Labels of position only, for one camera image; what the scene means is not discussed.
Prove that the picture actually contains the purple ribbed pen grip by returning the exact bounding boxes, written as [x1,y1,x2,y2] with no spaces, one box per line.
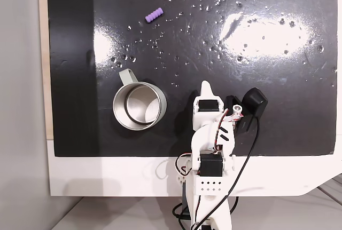
[144,7,164,23]

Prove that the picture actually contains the black glossy mat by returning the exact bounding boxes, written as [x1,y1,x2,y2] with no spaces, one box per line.
[46,0,338,158]

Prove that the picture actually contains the light wooden board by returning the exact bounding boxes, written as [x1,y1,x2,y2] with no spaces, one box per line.
[37,0,56,141]

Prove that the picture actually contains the black oval camera box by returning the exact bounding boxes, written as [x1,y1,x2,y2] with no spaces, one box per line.
[226,88,269,135]

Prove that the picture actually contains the red white servo wires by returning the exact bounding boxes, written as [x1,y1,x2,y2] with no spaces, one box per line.
[175,152,193,178]

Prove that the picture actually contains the grey metal cup with handle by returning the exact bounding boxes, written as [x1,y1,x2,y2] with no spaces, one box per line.
[112,68,168,132]

